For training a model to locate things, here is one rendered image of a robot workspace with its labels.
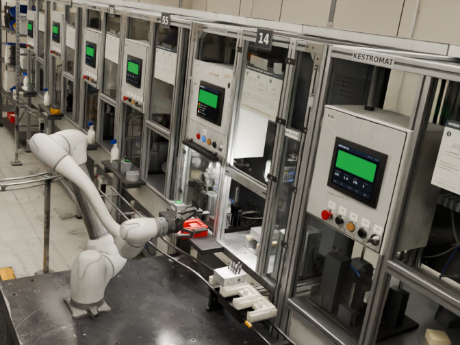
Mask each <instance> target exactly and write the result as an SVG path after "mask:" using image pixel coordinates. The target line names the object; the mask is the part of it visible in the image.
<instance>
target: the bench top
mask: <svg viewBox="0 0 460 345"><path fill-rule="evenodd" d="M169 259H170V258H168V257H167V256H165V255H160V256H154V257H147V258H142V259H134V260H129V261H126V263H125V265H124V266H123V268H122V269H121V270H120V271H119V272H118V273H117V274H116V275H115V276H114V277H112V278H111V279H110V281H109V283H108V285H107V287H106V288H105V291H104V301H105V302H106V303H107V305H108V306H109V307H111V312H108V313H101V314H98V318H95V319H93V318H92V317H91V316H85V317H81V318H78V319H73V318H72V313H71V311H70V309H69V308H68V306H67V304H66V303H65V302H64V297H66V296H71V270H64V271H59V272H52V273H47V274H39V275H34V276H29V277H21V278H16V279H8V280H3V281H0V293H1V297H2V299H3V303H4V305H5V308H6V311H7V313H8V317H9V319H10V322H11V325H12V328H13V331H14V334H15V336H16V340H17V342H18V345H267V344H266V343H265V342H264V341H263V340H262V339H261V338H260V337H259V336H258V335H257V334H256V333H255V332H254V331H253V330H252V329H250V328H249V327H248V326H247V325H246V324H245V323H244V322H243V323H241V324H240V323H239V322H238V321H237V320H236V319H235V318H234V317H233V316H232V315H231V314H230V313H229V312H228V311H227V310H226V309H225V308H223V309H217V310H214V311H209V312H207V311H206V310H205V308H206V307H208V303H209V291H208V286H207V285H206V284H205V283H204V282H203V281H202V280H201V279H200V278H198V277H197V276H196V275H195V274H194V273H192V272H190V271H189V270H188V269H186V268H184V267H183V266H181V265H180V264H178V263H177V262H175V261H174V262H170V261H169ZM178 261H180V262H181V263H183V264H185V265H186V266H188V267H189V268H191V269H193V270H194V271H195V272H197V273H198V274H200V275H201V276H202V277H203V278H204V279H205V280H206V281H207V282H209V277H210V276H209V275H208V274H207V273H206V272H205V271H204V269H202V268H201V267H200V266H199V265H198V264H197V263H196V262H195V261H194V260H193V259H191V258H190V257H186V258H183V259H180V260H178ZM31 279H33V280H34V281H31ZM12 294H16V295H15V296H13V295H12ZM251 324H252V325H253V327H254V328H255V329H256V330H257V331H258V332H259V333H261V334H262V335H263V336H264V337H265V338H266V339H267V340H268V341H269V342H270V343H271V344H276V343H278V342H280V341H279V340H277V339H276V338H275V337H274V336H273V335H272V334H271V333H270V332H269V331H268V330H267V329H266V328H264V327H263V326H262V325H261V324H260V323H259V322H254V323H251Z"/></svg>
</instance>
